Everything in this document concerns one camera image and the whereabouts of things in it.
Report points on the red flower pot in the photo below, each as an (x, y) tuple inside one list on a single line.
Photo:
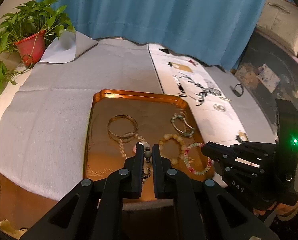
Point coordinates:
[(31, 48)]

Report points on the black smart watch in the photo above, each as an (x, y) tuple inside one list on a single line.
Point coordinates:
[(238, 90)]

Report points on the blue curtain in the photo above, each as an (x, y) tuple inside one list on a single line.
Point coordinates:
[(215, 32)]

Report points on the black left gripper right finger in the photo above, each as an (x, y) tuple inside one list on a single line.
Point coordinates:
[(203, 209)]

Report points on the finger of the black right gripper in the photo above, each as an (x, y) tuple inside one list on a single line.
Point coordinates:
[(219, 153)]

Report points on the green potted plant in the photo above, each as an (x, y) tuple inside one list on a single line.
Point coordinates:
[(30, 18)]

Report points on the turquoise silver bangle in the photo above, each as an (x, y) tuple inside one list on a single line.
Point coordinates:
[(188, 133)]

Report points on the grey table cloth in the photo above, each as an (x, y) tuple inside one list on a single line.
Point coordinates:
[(43, 126)]

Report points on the white printed table runner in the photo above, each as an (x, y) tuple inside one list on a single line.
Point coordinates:
[(185, 77)]

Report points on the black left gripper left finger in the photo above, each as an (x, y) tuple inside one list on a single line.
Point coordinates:
[(93, 209)]

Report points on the copper metal tray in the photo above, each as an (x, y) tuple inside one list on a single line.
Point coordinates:
[(120, 118)]

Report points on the clear plastic storage box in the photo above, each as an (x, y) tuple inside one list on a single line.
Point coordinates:
[(268, 71)]

